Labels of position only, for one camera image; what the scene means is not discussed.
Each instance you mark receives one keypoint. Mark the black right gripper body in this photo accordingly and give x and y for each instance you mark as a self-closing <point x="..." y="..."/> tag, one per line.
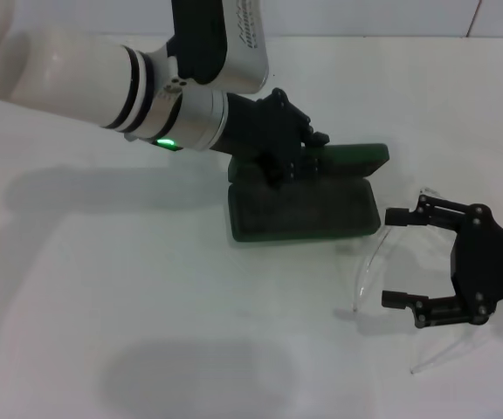
<point x="496" y="262"/>

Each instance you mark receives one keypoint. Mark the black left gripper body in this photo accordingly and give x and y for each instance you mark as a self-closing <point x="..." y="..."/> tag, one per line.
<point x="269" y="126"/>

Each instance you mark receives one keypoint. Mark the clear white glasses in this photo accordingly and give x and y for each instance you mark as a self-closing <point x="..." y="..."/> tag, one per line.
<point x="428" y="191"/>

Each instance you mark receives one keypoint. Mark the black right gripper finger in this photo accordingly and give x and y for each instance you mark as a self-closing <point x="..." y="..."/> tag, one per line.
<point x="426" y="214"/>
<point x="430" y="307"/>

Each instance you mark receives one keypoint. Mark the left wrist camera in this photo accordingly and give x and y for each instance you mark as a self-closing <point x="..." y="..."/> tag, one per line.
<point x="229" y="48"/>

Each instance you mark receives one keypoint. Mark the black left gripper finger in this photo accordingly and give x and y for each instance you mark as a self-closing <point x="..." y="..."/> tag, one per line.
<point x="306" y="168"/>
<point x="319" y="138"/>

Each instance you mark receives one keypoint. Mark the green glasses case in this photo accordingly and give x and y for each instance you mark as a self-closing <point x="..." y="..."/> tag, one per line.
<point x="304" y="214"/>

